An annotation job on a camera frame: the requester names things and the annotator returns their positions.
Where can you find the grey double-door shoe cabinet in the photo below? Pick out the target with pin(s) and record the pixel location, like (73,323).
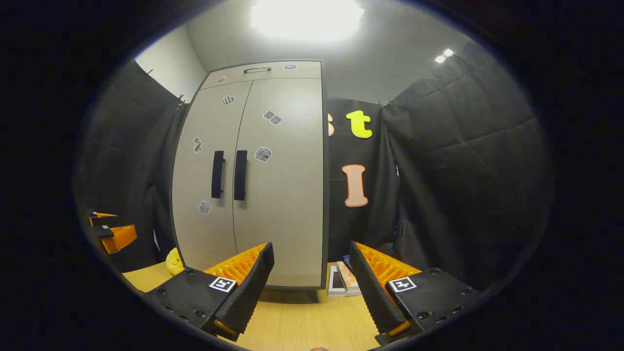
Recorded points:
(302,70)

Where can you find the black backdrop cloth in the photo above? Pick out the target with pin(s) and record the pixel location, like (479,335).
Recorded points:
(463,170)

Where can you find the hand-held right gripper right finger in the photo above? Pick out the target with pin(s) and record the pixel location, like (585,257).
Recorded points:
(373,292)

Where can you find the yellow plush toy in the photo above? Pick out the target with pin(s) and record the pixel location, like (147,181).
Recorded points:
(174,263)

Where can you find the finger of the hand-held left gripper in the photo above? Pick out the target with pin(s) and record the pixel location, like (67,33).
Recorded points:
(101,215)
(122,236)

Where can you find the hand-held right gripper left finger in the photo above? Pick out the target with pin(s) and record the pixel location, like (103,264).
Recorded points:
(253,287)

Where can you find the large ceiling light panel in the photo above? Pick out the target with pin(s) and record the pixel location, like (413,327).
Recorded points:
(307,19)

